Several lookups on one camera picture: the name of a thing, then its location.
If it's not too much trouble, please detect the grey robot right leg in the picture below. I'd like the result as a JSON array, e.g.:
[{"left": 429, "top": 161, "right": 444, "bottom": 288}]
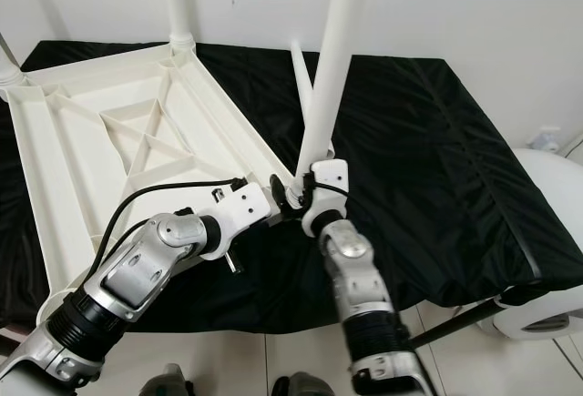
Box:
[{"left": 269, "top": 372, "right": 336, "bottom": 396}]

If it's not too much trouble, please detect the grey robot left leg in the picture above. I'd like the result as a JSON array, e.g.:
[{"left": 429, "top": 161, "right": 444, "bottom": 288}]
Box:
[{"left": 148, "top": 369, "right": 192, "bottom": 396}]

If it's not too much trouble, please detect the white rounded appliance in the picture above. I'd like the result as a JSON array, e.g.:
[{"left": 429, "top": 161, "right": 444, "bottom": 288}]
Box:
[{"left": 492, "top": 146, "right": 583, "bottom": 340}]

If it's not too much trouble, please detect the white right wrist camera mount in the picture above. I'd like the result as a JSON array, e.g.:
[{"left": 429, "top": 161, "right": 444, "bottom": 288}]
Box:
[{"left": 301, "top": 159, "right": 351, "bottom": 233}]

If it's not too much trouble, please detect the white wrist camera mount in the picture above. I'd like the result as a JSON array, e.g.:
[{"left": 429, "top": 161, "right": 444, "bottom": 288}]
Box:
[
  {"left": 301, "top": 159, "right": 351, "bottom": 233},
  {"left": 211, "top": 182, "right": 272, "bottom": 251}
]

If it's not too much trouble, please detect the black metal table leg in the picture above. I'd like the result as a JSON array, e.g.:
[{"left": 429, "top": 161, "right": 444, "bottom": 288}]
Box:
[{"left": 405, "top": 298, "right": 506, "bottom": 350}]

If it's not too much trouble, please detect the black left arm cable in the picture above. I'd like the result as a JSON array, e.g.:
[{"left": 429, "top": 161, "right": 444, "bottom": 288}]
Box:
[{"left": 96, "top": 178, "right": 247, "bottom": 274}]

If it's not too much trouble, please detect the grey robot leg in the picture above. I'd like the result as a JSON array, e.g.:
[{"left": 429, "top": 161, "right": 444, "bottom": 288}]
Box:
[
  {"left": 269, "top": 372, "right": 336, "bottom": 396},
  {"left": 148, "top": 369, "right": 192, "bottom": 396}
]

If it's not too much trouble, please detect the black tablecloth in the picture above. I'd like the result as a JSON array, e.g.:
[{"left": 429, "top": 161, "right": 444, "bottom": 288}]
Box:
[{"left": 0, "top": 41, "right": 583, "bottom": 338}]

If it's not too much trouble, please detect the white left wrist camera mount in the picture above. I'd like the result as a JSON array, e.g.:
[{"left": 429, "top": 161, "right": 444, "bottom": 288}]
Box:
[{"left": 211, "top": 182, "right": 272, "bottom": 251}]

